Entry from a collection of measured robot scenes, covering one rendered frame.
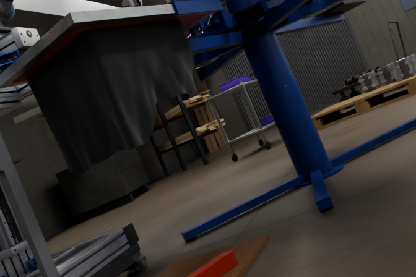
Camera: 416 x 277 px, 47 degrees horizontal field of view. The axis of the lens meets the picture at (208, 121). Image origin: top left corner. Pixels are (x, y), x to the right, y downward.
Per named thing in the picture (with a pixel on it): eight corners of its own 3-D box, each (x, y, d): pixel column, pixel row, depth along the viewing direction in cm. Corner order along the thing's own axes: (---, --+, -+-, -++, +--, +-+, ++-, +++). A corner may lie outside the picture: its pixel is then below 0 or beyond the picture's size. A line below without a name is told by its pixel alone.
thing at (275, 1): (271, -1, 222) (261, -25, 222) (163, 65, 273) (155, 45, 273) (341, -8, 284) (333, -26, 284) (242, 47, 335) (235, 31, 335)
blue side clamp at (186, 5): (179, 14, 186) (172, -3, 186) (170, 20, 189) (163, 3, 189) (224, 9, 208) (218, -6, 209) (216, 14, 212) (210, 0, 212)
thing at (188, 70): (138, 145, 161) (90, 29, 162) (132, 148, 164) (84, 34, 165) (219, 114, 196) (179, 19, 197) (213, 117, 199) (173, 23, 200)
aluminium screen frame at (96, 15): (73, 23, 150) (69, 11, 150) (-4, 89, 187) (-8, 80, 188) (221, 8, 209) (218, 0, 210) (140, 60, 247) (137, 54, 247)
